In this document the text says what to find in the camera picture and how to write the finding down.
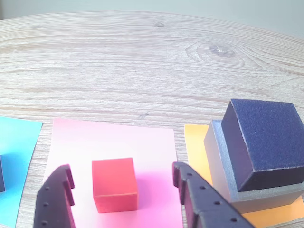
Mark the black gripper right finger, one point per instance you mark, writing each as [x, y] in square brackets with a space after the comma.
[206, 206]

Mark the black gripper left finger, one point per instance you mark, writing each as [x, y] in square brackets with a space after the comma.
[53, 202]

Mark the small red cube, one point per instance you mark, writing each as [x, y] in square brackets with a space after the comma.
[114, 180]

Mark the pink paper sheet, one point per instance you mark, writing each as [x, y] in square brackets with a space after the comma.
[107, 140]

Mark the small black cube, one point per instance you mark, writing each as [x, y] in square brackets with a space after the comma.
[2, 173]

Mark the medium black cube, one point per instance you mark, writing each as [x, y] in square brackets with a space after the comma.
[266, 137]

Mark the large grey cube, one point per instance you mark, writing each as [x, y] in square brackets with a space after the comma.
[216, 156]

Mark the orange paper sheet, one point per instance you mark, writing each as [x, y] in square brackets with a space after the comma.
[194, 147]

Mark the blue paper sheet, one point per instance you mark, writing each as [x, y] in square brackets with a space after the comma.
[16, 147]

